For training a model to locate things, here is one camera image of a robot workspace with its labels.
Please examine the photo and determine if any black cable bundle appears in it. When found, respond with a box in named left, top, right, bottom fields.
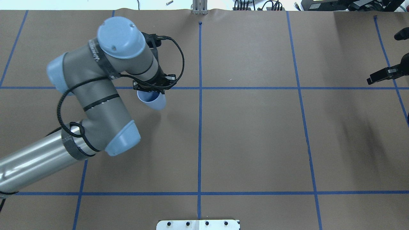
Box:
left=233, top=0, right=285, bottom=12

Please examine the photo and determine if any aluminium frame post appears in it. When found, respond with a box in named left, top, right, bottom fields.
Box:
left=191, top=0, right=208, bottom=15

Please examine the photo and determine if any brown paper table cover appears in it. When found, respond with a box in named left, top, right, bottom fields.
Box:
left=1, top=9, right=408, bottom=230

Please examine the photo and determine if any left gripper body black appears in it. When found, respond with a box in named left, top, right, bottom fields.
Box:
left=133, top=73, right=177, bottom=94

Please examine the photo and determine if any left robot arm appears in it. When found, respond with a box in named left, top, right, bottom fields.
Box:
left=0, top=16, right=181, bottom=199

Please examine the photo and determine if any blue cup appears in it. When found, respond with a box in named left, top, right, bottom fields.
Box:
left=137, top=91, right=166, bottom=111

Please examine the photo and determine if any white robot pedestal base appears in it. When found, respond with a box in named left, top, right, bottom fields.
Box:
left=156, top=219, right=241, bottom=230

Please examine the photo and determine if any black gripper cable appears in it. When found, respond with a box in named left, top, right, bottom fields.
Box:
left=141, top=32, right=185, bottom=88

